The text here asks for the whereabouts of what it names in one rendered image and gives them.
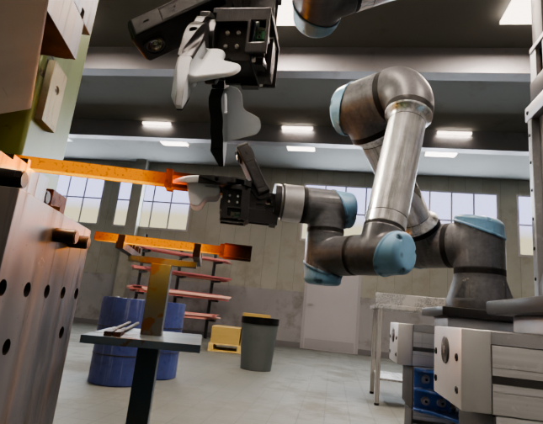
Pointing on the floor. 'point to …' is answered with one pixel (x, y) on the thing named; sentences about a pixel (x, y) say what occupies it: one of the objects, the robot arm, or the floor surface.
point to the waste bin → (258, 342)
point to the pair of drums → (127, 310)
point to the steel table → (410, 304)
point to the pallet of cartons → (228, 336)
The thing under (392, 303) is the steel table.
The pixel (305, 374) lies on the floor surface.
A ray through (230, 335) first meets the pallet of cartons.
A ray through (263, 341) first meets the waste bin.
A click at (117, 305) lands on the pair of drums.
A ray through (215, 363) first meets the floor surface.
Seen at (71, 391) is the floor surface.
